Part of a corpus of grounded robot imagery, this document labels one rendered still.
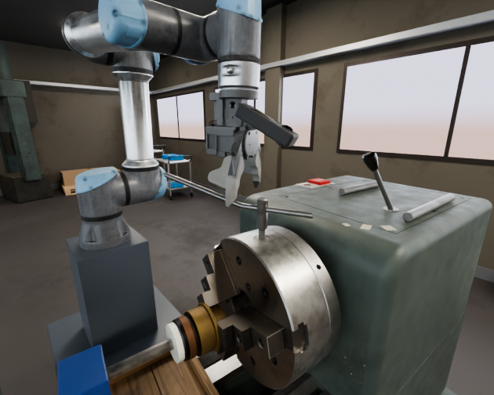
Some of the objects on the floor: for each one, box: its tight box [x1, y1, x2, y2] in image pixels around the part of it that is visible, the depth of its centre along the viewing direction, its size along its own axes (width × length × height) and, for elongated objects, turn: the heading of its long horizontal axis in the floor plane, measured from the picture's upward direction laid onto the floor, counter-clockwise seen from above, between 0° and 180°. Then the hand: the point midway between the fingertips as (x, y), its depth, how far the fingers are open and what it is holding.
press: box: [0, 39, 53, 204], centre depth 503 cm, size 79×95×292 cm
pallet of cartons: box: [60, 166, 121, 196], centre depth 619 cm, size 123×82×43 cm
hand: (246, 197), depth 52 cm, fingers open, 14 cm apart
